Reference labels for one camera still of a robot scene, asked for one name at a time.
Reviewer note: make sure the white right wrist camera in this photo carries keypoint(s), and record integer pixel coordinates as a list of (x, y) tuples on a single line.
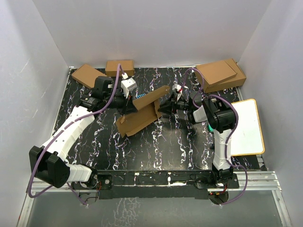
[(177, 89)]

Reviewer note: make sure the green eraser block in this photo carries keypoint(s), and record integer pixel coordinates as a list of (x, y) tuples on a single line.
[(210, 129)]

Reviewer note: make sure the small cardboard box top right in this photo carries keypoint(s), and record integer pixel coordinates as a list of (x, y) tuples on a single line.
[(215, 73)]

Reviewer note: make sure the white board with yellow rim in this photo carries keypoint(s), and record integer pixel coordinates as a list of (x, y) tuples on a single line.
[(247, 139)]

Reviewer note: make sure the aluminium frame rail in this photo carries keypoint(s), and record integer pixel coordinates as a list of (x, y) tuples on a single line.
[(262, 203)]

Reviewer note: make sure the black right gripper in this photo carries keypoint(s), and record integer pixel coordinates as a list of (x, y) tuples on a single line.
[(167, 107)]

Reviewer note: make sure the large cardboard box bottom right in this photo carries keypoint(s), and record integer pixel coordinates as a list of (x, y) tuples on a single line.
[(236, 81)]

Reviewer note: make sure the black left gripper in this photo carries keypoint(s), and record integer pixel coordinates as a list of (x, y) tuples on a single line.
[(128, 107)]

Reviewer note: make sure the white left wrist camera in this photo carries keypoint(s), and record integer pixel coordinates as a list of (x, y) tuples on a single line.
[(128, 84)]

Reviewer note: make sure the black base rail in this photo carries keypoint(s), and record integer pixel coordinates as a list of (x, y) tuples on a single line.
[(198, 184)]

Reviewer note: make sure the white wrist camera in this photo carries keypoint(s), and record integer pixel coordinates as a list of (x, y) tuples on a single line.
[(177, 89), (128, 84)]

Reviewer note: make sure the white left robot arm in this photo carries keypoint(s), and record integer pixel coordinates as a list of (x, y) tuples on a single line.
[(48, 161)]

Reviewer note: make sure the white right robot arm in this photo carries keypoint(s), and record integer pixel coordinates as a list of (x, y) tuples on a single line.
[(223, 119)]

